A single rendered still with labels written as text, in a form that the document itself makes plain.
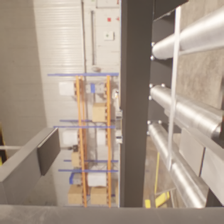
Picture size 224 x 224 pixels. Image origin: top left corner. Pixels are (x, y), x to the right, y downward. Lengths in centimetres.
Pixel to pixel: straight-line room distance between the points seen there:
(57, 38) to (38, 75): 235
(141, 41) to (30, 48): 1022
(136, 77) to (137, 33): 9
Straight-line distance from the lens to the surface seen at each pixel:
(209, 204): 52
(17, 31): 1093
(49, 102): 1034
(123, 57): 26
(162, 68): 131
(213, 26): 55
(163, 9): 36
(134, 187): 45
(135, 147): 39
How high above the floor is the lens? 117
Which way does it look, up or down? 1 degrees up
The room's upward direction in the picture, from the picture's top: 90 degrees counter-clockwise
